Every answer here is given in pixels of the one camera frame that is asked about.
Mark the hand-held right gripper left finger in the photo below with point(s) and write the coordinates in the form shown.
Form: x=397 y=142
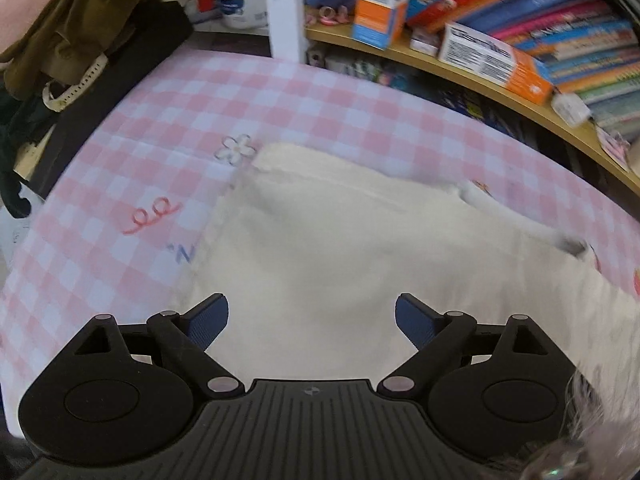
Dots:
x=207 y=322

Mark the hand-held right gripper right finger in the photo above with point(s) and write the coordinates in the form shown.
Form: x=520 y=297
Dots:
x=415 y=322

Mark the cream t-shirt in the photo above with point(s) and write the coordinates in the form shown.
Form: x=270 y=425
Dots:
x=325 y=250

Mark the pink checked cartoon desk mat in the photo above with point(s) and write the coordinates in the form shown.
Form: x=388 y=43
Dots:
x=125 y=160

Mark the long white orange box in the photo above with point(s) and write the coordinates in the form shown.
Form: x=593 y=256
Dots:
x=490 y=60

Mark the small white pink box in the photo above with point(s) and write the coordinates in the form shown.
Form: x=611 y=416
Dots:
x=425 y=41

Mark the pink hair rings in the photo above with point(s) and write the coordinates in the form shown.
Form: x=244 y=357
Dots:
x=327 y=16

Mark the tall white orange blue box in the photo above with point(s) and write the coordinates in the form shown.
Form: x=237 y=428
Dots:
x=380 y=5

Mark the wooden bookshelf with white upright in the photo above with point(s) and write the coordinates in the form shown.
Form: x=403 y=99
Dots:
x=285 y=10

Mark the olive brown garment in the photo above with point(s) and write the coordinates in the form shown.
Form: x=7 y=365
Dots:
x=75 y=25

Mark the row of colourful books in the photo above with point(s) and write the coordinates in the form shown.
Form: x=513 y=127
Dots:
x=550 y=15

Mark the pale pink cloth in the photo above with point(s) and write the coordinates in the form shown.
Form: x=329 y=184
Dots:
x=30 y=5

